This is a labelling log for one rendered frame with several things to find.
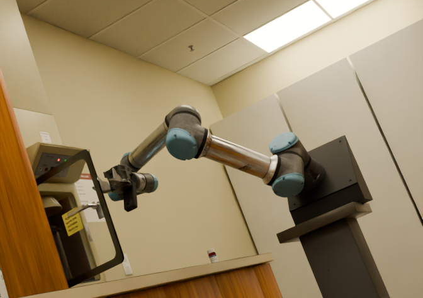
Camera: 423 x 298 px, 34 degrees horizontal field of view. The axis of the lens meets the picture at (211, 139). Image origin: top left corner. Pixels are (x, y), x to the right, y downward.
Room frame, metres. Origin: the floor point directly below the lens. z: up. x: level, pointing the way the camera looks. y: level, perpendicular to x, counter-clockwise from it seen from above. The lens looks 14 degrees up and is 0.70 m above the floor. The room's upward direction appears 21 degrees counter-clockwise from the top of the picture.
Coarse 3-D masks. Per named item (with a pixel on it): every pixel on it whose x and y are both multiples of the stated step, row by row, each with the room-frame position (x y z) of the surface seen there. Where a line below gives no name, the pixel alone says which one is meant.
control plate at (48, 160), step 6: (42, 156) 2.36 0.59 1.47; (48, 156) 2.39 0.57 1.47; (54, 156) 2.42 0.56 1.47; (60, 156) 2.45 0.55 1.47; (66, 156) 2.48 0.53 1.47; (42, 162) 2.37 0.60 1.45; (48, 162) 2.40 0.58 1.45; (54, 162) 2.43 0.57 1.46; (60, 162) 2.47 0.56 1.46; (42, 168) 2.39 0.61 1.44; (48, 168) 2.42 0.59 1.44; (36, 174) 2.37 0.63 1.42; (42, 174) 2.40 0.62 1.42
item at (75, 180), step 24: (72, 168) 2.24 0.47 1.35; (48, 192) 2.30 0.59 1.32; (72, 192) 2.25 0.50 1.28; (96, 192) 2.20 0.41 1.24; (48, 216) 2.32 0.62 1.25; (96, 216) 2.22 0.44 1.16; (72, 240) 2.28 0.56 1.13; (96, 240) 2.23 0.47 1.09; (72, 264) 2.30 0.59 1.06; (96, 264) 2.25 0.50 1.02
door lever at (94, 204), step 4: (84, 204) 2.17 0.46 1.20; (88, 204) 2.19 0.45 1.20; (92, 204) 2.20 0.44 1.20; (96, 204) 2.21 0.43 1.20; (80, 208) 2.18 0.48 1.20; (84, 208) 2.17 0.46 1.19; (92, 208) 2.22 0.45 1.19; (72, 212) 2.20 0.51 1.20; (76, 212) 2.19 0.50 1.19; (68, 216) 2.21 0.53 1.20; (72, 216) 2.22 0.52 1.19
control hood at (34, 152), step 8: (40, 144) 2.31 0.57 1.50; (48, 144) 2.36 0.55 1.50; (56, 144) 2.40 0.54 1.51; (32, 152) 2.32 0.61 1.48; (40, 152) 2.34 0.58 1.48; (48, 152) 2.38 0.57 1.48; (56, 152) 2.42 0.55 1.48; (64, 152) 2.46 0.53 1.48; (72, 152) 2.51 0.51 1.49; (32, 160) 2.32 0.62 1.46; (32, 168) 2.34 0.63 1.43
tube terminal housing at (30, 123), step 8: (16, 112) 2.43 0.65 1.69; (24, 112) 2.47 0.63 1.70; (32, 112) 2.52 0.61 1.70; (24, 120) 2.46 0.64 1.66; (32, 120) 2.51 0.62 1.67; (40, 120) 2.55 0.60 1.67; (48, 120) 2.61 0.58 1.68; (24, 128) 2.44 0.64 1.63; (32, 128) 2.49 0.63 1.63; (40, 128) 2.54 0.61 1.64; (48, 128) 2.59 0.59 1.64; (56, 128) 2.64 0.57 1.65; (24, 136) 2.43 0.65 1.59; (32, 136) 2.48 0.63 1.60; (40, 136) 2.52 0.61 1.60; (56, 136) 2.62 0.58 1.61; (32, 144) 2.46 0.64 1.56; (104, 280) 2.63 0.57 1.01
